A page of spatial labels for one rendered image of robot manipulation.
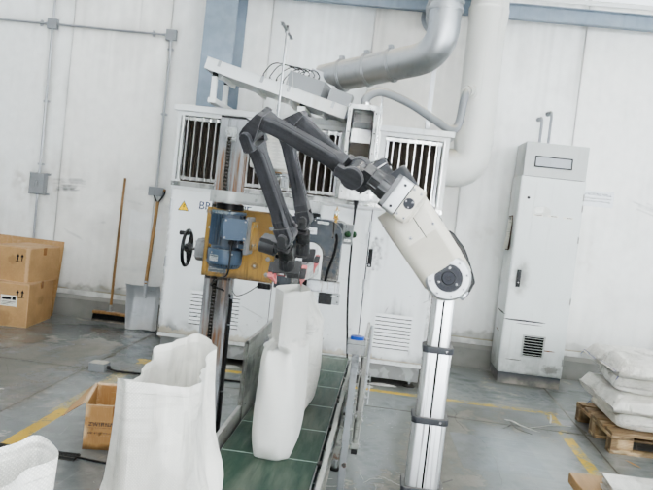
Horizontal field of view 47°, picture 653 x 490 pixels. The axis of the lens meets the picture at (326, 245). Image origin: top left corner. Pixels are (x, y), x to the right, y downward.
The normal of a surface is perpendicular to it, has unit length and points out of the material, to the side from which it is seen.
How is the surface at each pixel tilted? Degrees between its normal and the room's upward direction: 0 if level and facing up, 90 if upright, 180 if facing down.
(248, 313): 90
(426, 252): 115
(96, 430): 90
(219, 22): 90
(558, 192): 90
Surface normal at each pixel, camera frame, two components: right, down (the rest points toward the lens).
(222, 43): -0.09, 0.04
